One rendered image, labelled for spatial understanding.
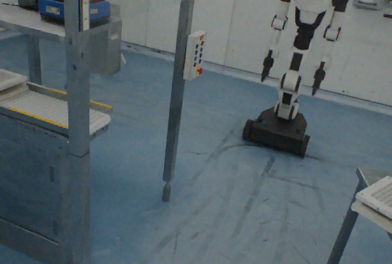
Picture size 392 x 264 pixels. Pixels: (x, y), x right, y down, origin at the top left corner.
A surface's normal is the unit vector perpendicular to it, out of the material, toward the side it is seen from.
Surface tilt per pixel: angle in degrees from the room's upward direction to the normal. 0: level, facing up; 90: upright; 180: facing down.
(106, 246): 0
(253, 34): 90
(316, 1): 90
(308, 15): 90
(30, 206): 90
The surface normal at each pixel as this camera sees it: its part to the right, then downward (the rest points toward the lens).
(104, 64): -0.39, 0.41
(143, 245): 0.11, -0.87
